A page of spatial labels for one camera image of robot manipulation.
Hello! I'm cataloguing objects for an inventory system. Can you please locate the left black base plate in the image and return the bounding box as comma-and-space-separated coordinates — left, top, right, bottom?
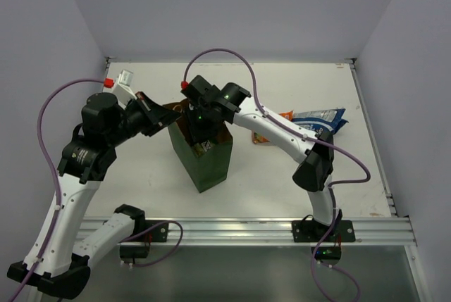
119, 219, 168, 261

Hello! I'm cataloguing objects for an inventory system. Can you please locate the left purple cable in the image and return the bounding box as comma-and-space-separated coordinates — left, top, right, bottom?
8, 77, 116, 302

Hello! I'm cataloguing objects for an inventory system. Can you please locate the orange snack packet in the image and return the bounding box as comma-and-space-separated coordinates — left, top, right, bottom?
251, 110, 294, 144

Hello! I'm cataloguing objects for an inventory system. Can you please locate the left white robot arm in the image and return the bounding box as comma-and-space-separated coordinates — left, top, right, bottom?
7, 92, 180, 299

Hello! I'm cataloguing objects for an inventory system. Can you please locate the aluminium mounting rail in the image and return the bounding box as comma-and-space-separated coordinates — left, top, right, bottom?
75, 216, 416, 246

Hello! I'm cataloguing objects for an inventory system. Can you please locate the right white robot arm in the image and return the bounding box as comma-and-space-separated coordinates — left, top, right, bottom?
181, 75, 337, 227

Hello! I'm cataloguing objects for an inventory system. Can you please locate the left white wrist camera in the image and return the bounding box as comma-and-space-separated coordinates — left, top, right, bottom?
104, 70, 137, 106

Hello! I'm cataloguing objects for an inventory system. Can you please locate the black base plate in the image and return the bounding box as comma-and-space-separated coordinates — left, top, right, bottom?
119, 219, 168, 261
291, 211, 357, 265

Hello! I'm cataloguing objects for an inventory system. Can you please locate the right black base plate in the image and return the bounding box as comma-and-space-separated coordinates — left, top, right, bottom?
291, 211, 357, 265

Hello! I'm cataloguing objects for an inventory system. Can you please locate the green white snack bar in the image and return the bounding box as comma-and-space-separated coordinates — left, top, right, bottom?
192, 140, 215, 157

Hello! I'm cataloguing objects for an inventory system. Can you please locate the green paper bag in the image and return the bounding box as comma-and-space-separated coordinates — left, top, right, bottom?
168, 115, 233, 193

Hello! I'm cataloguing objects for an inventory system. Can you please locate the blue snack packet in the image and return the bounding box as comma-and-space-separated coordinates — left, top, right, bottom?
316, 119, 349, 134
292, 108, 346, 132

